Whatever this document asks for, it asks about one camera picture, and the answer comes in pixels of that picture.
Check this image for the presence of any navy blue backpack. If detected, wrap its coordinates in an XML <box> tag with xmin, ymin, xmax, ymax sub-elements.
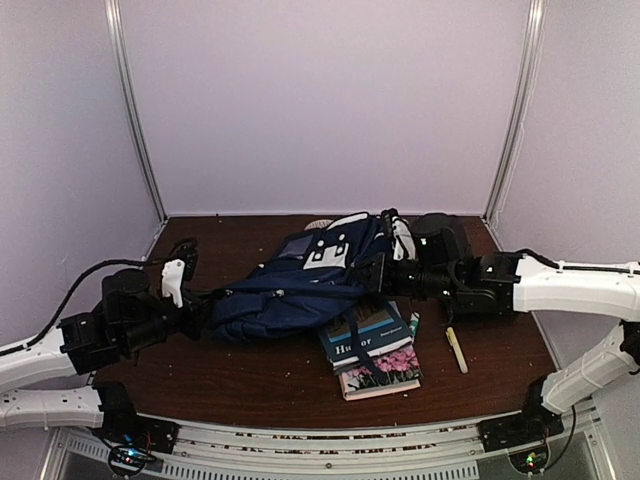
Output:
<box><xmin>206</xmin><ymin>212</ymin><xmax>391</xmax><ymax>372</ymax></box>

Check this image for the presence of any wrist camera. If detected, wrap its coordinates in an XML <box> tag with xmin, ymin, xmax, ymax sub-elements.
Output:
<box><xmin>380</xmin><ymin>208</ymin><xmax>472</xmax><ymax>267</ymax></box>
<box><xmin>102</xmin><ymin>238</ymin><xmax>198</xmax><ymax>308</ymax></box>

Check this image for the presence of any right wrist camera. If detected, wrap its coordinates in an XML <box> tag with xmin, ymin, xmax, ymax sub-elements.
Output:
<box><xmin>380</xmin><ymin>208</ymin><xmax>472</xmax><ymax>267</ymax></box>

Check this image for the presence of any cream yellow marker pen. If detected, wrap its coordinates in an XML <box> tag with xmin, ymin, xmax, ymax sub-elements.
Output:
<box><xmin>445</xmin><ymin>327</ymin><xmax>469</xmax><ymax>374</ymax></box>

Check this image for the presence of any left aluminium frame post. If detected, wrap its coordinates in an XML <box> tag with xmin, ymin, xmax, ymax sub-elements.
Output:
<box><xmin>104</xmin><ymin>0</ymin><xmax>167</xmax><ymax>222</ymax></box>

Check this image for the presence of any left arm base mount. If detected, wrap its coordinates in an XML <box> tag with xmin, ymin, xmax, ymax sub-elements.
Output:
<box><xmin>89</xmin><ymin>415</ymin><xmax>180</xmax><ymax>479</ymax></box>

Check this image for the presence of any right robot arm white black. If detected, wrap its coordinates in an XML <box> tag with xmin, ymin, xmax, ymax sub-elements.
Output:
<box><xmin>355</xmin><ymin>250</ymin><xmax>639</xmax><ymax>442</ymax></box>

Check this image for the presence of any black pencil case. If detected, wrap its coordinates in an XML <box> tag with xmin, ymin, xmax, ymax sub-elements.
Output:
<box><xmin>444</xmin><ymin>296</ymin><xmax>514</xmax><ymax>316</ymax></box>

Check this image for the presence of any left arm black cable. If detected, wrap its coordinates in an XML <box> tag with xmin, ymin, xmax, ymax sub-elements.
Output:
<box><xmin>0</xmin><ymin>257</ymin><xmax>166</xmax><ymax>356</ymax></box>

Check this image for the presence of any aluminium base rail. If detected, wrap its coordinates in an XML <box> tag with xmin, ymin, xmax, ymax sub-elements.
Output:
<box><xmin>40</xmin><ymin>400</ymin><xmax>622</xmax><ymax>479</ymax></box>

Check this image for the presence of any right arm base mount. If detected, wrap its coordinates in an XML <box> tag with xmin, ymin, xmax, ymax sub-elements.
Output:
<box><xmin>477</xmin><ymin>413</ymin><xmax>564</xmax><ymax>476</ymax></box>

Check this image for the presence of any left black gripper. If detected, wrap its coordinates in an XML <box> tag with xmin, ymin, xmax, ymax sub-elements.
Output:
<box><xmin>119</xmin><ymin>285</ymin><xmax>220</xmax><ymax>353</ymax></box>

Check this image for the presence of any blue Humor book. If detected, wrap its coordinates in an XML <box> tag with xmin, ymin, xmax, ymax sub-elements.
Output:
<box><xmin>317</xmin><ymin>300</ymin><xmax>413</xmax><ymax>372</ymax></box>

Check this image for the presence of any right aluminium frame post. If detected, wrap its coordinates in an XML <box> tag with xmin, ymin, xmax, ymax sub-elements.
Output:
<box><xmin>484</xmin><ymin>0</ymin><xmax>548</xmax><ymax>227</ymax></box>

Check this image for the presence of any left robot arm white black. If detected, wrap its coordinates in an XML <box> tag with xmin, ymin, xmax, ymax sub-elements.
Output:
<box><xmin>1</xmin><ymin>298</ymin><xmax>211</xmax><ymax>444</ymax></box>

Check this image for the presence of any aluminium frame post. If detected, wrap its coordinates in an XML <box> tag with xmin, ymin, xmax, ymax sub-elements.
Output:
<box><xmin>104</xmin><ymin>0</ymin><xmax>167</xmax><ymax>222</ymax></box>
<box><xmin>484</xmin><ymin>0</ymin><xmax>548</xmax><ymax>227</ymax></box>

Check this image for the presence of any white green glue stick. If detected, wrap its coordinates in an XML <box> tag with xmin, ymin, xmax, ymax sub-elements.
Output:
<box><xmin>409</xmin><ymin>312</ymin><xmax>420</xmax><ymax>338</ymax></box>

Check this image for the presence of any pink flower Fate book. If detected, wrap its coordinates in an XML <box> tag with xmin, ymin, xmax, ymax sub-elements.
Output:
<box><xmin>339</xmin><ymin>345</ymin><xmax>423</xmax><ymax>401</ymax></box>

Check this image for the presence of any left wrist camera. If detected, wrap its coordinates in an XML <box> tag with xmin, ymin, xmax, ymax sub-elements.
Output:
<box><xmin>102</xmin><ymin>238</ymin><xmax>198</xmax><ymax>308</ymax></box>

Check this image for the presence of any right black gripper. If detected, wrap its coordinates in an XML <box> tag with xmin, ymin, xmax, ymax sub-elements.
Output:
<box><xmin>352</xmin><ymin>253</ymin><xmax>459</xmax><ymax>302</ymax></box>

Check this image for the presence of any red patterned bowl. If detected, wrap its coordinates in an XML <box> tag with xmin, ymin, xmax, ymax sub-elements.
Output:
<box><xmin>304</xmin><ymin>219</ymin><xmax>333</xmax><ymax>231</ymax></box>

